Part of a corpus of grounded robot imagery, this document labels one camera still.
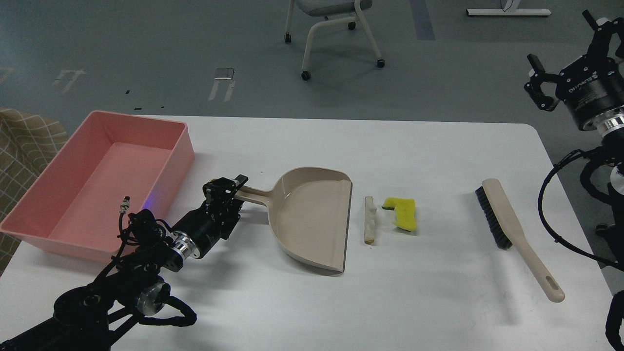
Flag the silver floor socket plate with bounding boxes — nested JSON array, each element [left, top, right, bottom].
[[213, 67, 235, 80]]

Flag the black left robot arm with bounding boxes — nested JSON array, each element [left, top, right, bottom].
[[1, 174, 248, 351]]

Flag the yellow sponge piece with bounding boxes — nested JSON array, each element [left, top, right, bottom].
[[382, 197, 417, 233]]

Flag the white bread slice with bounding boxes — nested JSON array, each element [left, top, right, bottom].
[[363, 196, 377, 245]]

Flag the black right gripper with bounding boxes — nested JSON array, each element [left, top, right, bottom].
[[524, 10, 624, 131]]

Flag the beige plastic dustpan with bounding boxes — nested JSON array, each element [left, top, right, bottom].
[[235, 167, 352, 273]]

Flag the beige hand brush black bristles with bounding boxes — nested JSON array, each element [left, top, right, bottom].
[[475, 178, 566, 303]]

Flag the beige checkered cloth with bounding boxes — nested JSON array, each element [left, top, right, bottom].
[[0, 107, 69, 276]]

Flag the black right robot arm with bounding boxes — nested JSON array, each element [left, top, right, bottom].
[[524, 10, 623, 273]]

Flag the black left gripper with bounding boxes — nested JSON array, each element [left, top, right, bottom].
[[172, 174, 248, 258]]

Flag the pink plastic bin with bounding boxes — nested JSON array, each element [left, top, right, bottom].
[[1, 111, 195, 262]]

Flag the white office chair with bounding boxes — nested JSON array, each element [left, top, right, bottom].
[[284, 0, 386, 81]]

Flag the white table base bar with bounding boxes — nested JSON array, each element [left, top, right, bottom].
[[466, 0, 552, 17]]

